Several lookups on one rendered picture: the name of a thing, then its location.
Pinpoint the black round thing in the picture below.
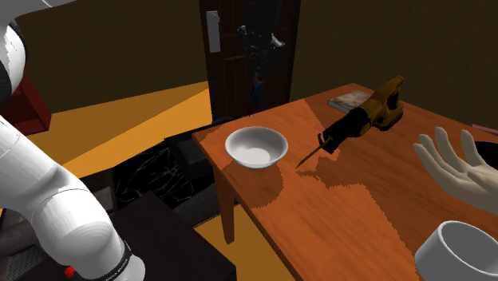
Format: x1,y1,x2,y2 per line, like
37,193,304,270
474,140,498,171

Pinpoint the dark red block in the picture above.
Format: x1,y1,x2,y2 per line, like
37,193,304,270
0,71,53,136

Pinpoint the black marbled block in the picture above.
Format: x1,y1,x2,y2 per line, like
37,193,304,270
112,132,219,228

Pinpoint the white cup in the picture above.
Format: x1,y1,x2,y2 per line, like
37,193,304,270
413,220,498,281

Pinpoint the white bowl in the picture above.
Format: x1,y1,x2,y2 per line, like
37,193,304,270
224,126,289,169

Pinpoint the yellow and black reciprocating saw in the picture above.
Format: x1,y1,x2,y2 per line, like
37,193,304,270
295,75,405,169

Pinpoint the beige hand figure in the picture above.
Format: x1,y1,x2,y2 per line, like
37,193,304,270
412,126,498,216

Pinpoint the pink flat thing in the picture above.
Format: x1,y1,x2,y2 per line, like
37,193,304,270
472,123,498,137

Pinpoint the orange wooden table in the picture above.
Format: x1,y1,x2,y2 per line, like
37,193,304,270
192,82,498,281

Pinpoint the grey flat book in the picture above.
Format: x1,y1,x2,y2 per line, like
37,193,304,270
327,90,373,114

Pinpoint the dark robot stand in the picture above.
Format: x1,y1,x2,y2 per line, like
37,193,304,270
15,190,239,281

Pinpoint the dark wooden door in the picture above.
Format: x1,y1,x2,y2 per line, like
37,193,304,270
198,0,302,120

